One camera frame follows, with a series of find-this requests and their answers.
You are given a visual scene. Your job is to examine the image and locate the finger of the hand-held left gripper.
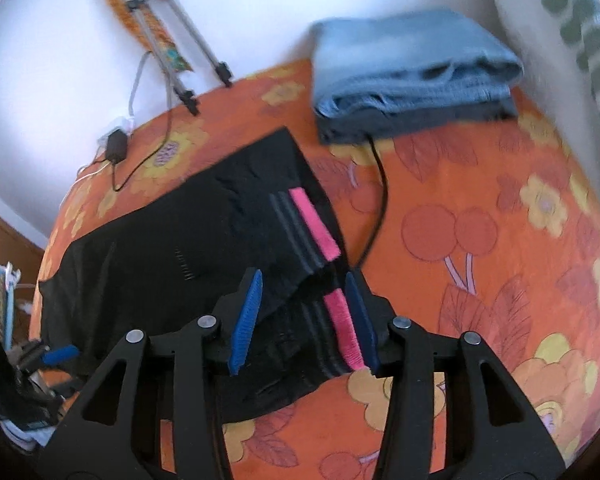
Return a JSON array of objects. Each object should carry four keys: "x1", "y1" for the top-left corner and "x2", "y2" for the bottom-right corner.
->
[{"x1": 11, "y1": 341, "x2": 81, "y2": 376}]

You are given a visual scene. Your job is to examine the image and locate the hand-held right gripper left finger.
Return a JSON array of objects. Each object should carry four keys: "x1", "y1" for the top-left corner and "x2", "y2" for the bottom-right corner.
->
[{"x1": 36, "y1": 267, "x2": 264, "y2": 480}]

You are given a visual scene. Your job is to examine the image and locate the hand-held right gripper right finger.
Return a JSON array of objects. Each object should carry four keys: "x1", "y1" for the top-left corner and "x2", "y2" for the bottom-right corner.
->
[{"x1": 344, "y1": 271, "x2": 566, "y2": 480}]

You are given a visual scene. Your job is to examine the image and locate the black pants with pink stripe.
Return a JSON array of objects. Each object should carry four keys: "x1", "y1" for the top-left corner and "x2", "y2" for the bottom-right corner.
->
[{"x1": 37, "y1": 127, "x2": 381, "y2": 423}]

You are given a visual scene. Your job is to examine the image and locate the orange floral bedsheet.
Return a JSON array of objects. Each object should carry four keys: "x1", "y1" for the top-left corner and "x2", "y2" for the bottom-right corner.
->
[{"x1": 30, "y1": 57, "x2": 600, "y2": 480}]

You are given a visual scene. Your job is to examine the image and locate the dark grey folded cloth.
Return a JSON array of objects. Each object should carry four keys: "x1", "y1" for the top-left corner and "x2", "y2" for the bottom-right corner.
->
[{"x1": 317, "y1": 95, "x2": 518, "y2": 146}]

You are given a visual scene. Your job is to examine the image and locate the black power adapter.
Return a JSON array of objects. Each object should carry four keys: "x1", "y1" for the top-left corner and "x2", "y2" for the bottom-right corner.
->
[{"x1": 105, "y1": 130, "x2": 129, "y2": 163}]

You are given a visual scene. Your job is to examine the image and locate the folded stand with orange cloth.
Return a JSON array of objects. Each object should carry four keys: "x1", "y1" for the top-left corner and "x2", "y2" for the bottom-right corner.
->
[{"x1": 92, "y1": 0, "x2": 195, "y2": 73}]

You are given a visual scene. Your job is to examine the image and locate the light blue folded cloth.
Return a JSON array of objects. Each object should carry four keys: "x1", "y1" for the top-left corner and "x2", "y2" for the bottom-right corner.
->
[{"x1": 310, "y1": 7, "x2": 525, "y2": 118}]

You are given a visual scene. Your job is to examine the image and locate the grey metal tripod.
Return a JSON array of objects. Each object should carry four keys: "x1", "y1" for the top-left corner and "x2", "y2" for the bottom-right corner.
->
[{"x1": 115, "y1": 0, "x2": 233, "y2": 116}]

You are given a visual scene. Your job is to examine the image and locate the green striped white pillow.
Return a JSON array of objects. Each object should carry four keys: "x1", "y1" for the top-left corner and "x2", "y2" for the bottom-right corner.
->
[{"x1": 492, "y1": 0, "x2": 600, "y2": 241}]

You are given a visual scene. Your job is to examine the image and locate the thick black cable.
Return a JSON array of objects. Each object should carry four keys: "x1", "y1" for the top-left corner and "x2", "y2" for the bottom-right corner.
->
[{"x1": 352, "y1": 135, "x2": 391, "y2": 268}]

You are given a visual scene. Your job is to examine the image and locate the thin black cable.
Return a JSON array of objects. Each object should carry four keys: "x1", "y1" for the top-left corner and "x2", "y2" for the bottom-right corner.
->
[{"x1": 111, "y1": 72, "x2": 175, "y2": 192}]

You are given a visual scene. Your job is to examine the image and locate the grey cable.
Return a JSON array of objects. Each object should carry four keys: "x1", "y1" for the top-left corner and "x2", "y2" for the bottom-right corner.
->
[{"x1": 128, "y1": 51, "x2": 153, "y2": 121}]

